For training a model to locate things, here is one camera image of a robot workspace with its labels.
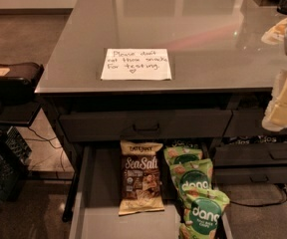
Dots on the brown sea salt chip bag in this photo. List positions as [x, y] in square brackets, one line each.
[140, 178]

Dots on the right top drawer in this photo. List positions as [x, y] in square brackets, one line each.
[248, 123]

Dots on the right middle drawer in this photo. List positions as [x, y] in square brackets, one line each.
[260, 154]

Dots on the right bottom drawer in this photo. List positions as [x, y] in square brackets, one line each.
[250, 175]

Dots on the green Dang chip bag middle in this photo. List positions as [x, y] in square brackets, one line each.
[197, 173]

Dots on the green dang chip bag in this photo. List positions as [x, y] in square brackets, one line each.
[197, 173]
[202, 209]
[181, 154]

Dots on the green Dang chip bag rear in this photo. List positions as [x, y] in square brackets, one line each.
[181, 154]

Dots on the green Dang chip bag front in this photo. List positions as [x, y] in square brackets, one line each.
[202, 209]

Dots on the closed grey top drawer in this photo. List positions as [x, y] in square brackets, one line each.
[133, 125]

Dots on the open grey middle drawer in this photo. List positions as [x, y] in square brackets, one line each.
[96, 212]

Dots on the white handwritten paper note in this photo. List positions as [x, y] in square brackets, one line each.
[136, 64]

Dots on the black office chair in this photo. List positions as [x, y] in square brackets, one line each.
[18, 104]

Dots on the dark milk crate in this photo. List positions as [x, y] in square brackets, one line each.
[14, 152]

